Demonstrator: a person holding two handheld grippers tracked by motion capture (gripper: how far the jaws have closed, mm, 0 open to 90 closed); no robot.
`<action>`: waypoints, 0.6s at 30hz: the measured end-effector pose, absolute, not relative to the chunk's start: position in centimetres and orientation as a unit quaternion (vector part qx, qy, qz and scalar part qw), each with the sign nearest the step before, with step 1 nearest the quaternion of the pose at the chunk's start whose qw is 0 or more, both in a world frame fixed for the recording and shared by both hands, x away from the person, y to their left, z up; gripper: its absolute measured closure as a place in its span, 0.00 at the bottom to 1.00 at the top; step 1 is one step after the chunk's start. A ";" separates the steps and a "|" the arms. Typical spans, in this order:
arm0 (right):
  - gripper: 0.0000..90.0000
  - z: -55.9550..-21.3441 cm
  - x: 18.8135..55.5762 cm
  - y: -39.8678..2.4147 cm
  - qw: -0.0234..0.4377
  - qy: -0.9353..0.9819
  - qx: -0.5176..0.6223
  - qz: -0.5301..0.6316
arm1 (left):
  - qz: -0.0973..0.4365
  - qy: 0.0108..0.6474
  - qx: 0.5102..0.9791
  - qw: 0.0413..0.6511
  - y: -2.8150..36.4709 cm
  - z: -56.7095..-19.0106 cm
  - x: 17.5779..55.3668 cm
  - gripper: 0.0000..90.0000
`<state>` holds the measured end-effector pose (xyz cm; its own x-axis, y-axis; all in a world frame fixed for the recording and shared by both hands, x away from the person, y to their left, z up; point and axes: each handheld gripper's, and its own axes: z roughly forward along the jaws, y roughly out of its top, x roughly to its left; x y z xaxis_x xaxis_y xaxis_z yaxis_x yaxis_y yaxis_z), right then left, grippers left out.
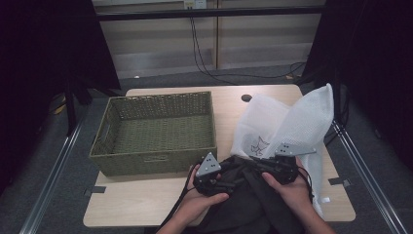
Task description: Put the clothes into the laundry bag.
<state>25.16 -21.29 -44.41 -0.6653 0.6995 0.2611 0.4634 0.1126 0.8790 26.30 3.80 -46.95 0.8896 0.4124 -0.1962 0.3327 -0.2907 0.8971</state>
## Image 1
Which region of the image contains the green woven basket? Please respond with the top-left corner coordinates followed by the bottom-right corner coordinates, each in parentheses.
top-left (89, 91), bottom-right (218, 177)

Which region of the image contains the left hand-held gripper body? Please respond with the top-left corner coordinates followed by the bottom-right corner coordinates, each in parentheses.
top-left (193, 151), bottom-right (229, 198)

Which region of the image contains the black cable bundle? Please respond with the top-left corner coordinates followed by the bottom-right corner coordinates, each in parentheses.
top-left (324, 91), bottom-right (351, 147)

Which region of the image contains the yellow floor object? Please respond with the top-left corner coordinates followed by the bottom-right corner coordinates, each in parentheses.
top-left (53, 102), bottom-right (68, 116)

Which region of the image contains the metal floor rail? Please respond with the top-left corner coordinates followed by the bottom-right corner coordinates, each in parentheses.
top-left (330, 118), bottom-right (409, 234)
top-left (19, 120), bottom-right (84, 234)

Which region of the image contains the person's right hand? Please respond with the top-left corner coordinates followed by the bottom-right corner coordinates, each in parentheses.
top-left (261, 157), bottom-right (315, 216)

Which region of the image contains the dark cloth garment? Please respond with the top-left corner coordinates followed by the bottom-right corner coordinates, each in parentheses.
top-left (194, 154), bottom-right (307, 234)

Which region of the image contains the white mesh laundry bag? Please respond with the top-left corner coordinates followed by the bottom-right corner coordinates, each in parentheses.
top-left (229, 83), bottom-right (335, 219)

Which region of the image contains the person's left hand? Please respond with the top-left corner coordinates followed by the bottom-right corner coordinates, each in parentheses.
top-left (180, 164), bottom-right (230, 226)

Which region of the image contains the white wall socket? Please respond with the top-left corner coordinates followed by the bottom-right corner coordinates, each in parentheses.
top-left (183, 0), bottom-right (208, 10)

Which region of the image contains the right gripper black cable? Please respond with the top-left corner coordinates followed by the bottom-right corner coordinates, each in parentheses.
top-left (295, 167), bottom-right (316, 204)

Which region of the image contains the black horizontal bar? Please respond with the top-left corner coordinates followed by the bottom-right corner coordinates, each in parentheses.
top-left (95, 5), bottom-right (326, 22)

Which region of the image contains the black metal stand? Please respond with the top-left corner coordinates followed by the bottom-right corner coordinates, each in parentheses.
top-left (62, 76), bottom-right (80, 137)

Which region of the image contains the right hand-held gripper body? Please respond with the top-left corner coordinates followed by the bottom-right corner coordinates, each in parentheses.
top-left (268, 142), bottom-right (318, 186)

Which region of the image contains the black curtain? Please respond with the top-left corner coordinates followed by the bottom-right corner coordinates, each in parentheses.
top-left (299, 0), bottom-right (413, 172)
top-left (0, 0), bottom-right (122, 196)

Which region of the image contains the black floor cable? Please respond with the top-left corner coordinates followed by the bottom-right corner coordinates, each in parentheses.
top-left (192, 17), bottom-right (307, 80)
top-left (189, 17), bottom-right (240, 87)

